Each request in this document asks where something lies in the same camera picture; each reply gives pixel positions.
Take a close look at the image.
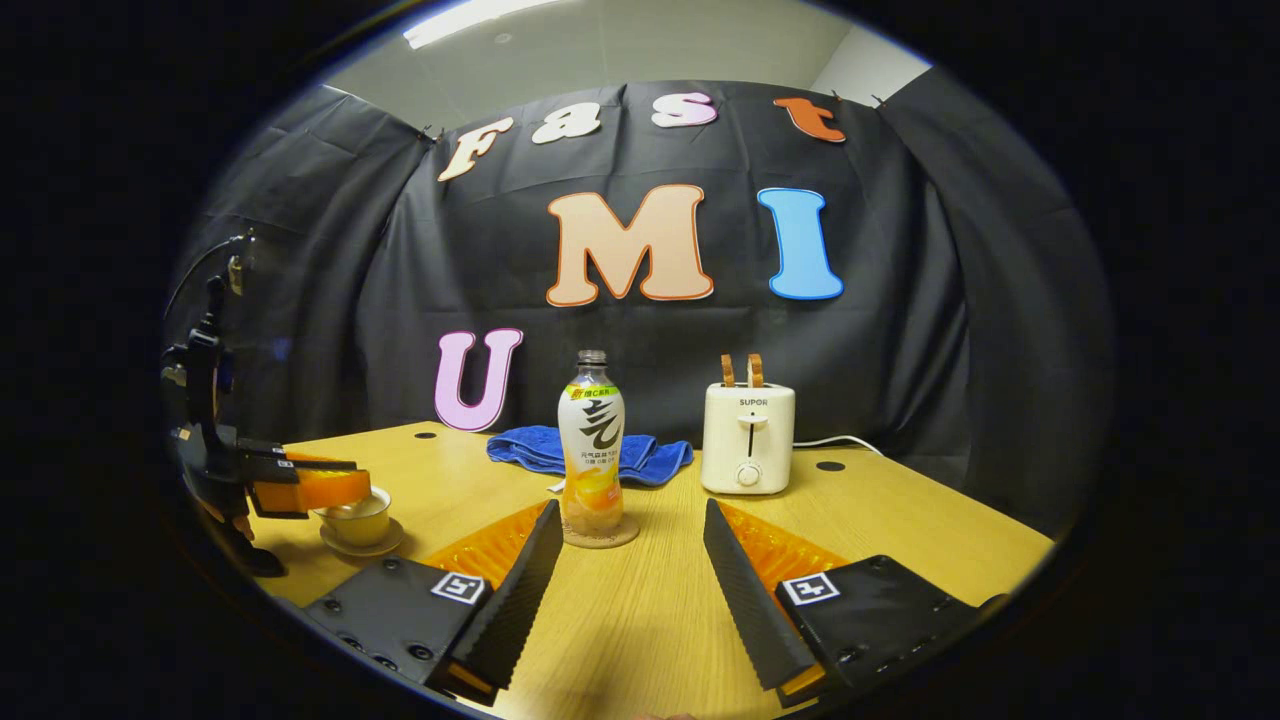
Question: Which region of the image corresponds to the blue towel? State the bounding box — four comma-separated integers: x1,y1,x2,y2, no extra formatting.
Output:
487,425,695,489

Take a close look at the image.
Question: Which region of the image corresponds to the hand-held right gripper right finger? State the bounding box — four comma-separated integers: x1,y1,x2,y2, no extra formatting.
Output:
703,497,1011,709

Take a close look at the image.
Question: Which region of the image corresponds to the white toaster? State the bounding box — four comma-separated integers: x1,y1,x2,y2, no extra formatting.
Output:
700,381,797,496

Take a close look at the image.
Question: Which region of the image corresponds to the clear water bottle white label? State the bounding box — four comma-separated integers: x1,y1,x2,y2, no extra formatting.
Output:
557,349,627,538

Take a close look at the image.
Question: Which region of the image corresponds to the white saucer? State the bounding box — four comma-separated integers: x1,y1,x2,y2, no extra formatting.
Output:
320,518,406,558

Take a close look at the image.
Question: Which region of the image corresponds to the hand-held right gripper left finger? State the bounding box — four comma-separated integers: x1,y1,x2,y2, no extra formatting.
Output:
300,498,564,706

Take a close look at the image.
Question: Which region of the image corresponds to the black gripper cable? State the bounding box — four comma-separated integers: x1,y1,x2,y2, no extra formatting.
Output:
165,232,251,321

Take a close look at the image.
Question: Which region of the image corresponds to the black backdrop cloth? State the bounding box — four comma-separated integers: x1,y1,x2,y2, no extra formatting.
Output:
165,68,1116,541

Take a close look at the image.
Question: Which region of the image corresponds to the round brown coaster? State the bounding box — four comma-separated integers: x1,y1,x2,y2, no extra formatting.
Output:
562,515,641,550

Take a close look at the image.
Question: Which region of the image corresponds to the white power cable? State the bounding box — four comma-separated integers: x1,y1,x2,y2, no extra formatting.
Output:
793,435,886,457

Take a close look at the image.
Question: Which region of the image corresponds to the white teacup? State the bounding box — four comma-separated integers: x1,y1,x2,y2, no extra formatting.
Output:
320,500,392,548

